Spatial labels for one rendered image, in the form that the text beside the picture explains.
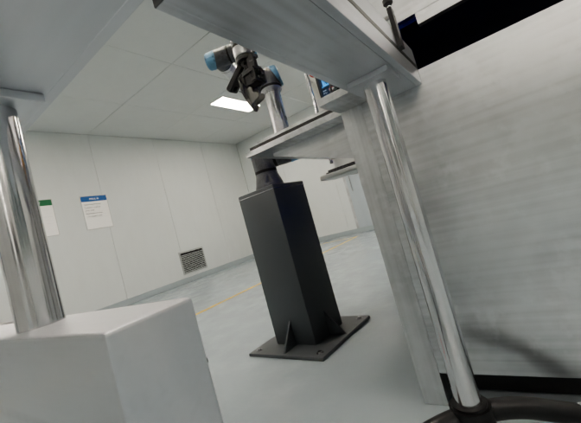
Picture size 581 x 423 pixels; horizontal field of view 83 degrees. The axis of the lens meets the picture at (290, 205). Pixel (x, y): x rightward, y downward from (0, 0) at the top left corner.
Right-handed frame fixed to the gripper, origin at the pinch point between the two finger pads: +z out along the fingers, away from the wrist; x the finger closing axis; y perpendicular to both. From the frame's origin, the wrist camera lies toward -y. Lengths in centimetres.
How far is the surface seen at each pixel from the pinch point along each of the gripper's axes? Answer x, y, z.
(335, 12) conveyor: -61, 61, 22
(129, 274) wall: 192, -482, 57
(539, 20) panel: -12, 87, 20
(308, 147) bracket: -1.7, 19.5, 23.0
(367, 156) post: -12, 42, 34
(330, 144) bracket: -1.7, 28.1, 24.9
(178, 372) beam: -87, 48, 56
